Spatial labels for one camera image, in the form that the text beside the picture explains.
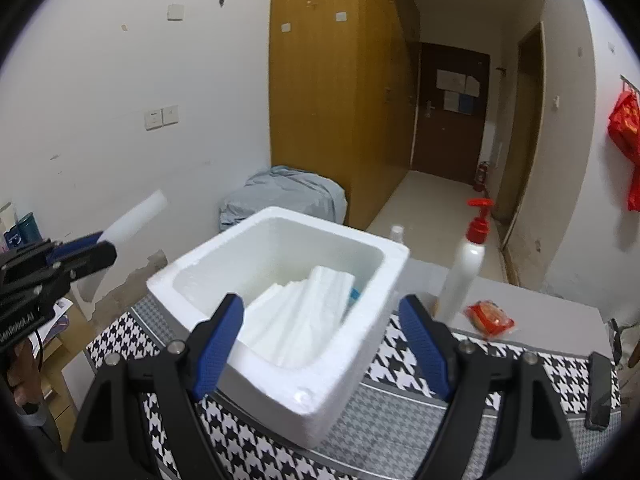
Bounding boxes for white foam strip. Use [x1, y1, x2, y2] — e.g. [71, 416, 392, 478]
[72, 190, 168, 321]

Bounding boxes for white towel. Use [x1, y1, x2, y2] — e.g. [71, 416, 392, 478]
[238, 266, 355, 370]

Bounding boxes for person's left hand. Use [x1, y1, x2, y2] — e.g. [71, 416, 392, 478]
[6, 339, 43, 415]

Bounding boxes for blue box on shelf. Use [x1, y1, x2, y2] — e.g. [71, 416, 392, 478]
[3, 212, 42, 249]

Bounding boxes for red snack packet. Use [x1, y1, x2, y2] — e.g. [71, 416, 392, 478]
[464, 300, 515, 338]

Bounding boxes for cardboard boxes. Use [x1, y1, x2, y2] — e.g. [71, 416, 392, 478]
[41, 304, 96, 448]

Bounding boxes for houndstooth table mat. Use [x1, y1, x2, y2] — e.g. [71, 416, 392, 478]
[86, 292, 623, 480]

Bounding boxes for white red pump bottle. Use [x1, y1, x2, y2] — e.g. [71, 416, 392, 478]
[433, 198, 494, 324]

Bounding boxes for light blue tissue pack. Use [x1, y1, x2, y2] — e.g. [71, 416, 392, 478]
[348, 288, 360, 306]

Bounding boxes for black smartphone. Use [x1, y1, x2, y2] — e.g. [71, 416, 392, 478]
[585, 352, 612, 431]

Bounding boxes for white styrofoam box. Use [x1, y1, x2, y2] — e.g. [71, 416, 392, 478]
[148, 207, 409, 448]

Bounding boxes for clear plastic bottle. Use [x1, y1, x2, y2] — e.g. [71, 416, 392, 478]
[390, 224, 405, 245]

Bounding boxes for red fire extinguisher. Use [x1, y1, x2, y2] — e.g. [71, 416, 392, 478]
[473, 162, 489, 193]

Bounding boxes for grey cloth pile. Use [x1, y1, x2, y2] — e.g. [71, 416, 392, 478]
[218, 166, 348, 232]

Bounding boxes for dark brown door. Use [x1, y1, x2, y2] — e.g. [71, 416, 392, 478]
[412, 42, 490, 184]

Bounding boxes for red hanging bag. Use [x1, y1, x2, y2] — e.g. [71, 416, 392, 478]
[608, 82, 640, 211]

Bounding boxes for wooden wardrobe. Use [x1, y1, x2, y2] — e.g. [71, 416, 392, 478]
[269, 0, 420, 230]

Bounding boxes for wall socket plate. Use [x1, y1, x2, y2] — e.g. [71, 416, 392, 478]
[143, 110, 163, 131]

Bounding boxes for wall switch plate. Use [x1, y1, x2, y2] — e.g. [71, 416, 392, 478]
[162, 105, 179, 126]

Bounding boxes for upper wall plate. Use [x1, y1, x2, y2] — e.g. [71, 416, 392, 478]
[167, 3, 184, 22]

